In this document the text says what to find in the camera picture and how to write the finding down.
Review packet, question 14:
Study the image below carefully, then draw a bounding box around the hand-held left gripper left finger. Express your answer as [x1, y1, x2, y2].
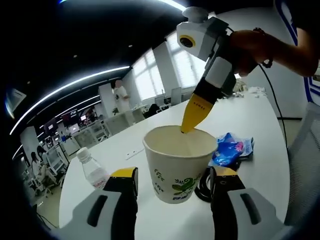
[61, 166, 140, 240]

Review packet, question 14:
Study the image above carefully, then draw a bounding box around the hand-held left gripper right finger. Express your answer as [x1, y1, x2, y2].
[209, 166, 287, 240]

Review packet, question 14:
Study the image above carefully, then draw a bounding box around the clear plastic bottle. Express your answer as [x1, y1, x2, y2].
[75, 147, 111, 191]

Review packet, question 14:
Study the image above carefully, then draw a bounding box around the blue tissue packet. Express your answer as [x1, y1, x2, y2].
[208, 132, 245, 168]

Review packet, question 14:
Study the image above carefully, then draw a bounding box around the white paper cup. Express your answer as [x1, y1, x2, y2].
[142, 125, 219, 204]

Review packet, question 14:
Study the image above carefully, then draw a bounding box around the person's right hand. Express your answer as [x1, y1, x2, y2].
[229, 28, 273, 78]

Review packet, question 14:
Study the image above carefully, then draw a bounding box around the white table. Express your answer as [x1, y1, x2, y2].
[58, 93, 291, 229]

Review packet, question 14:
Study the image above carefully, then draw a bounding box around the grey mesh chair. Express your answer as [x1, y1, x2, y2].
[284, 101, 320, 227]

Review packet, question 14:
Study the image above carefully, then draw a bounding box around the hanging monitor screen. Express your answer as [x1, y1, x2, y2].
[61, 111, 81, 126]

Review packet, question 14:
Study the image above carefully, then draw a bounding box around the ceiling air conditioner unit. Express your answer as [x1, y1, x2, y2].
[4, 88, 27, 119]

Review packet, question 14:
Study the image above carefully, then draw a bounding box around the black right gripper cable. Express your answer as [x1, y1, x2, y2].
[258, 62, 305, 147]

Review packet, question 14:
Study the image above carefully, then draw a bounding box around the black bead bracelet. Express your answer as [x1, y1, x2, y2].
[252, 27, 274, 69]

